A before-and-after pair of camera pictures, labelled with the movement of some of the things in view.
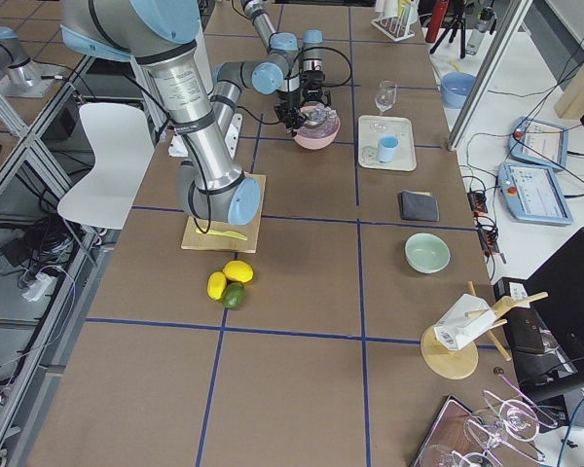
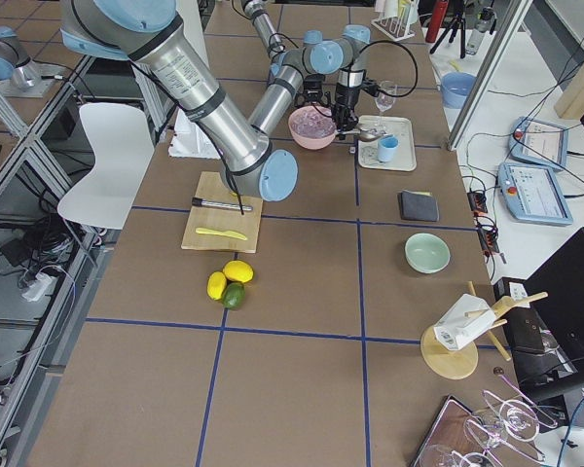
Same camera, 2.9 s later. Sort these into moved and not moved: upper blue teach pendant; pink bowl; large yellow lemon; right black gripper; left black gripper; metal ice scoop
Moved: metal ice scoop; right black gripper
Not moved: left black gripper; large yellow lemon; pink bowl; upper blue teach pendant
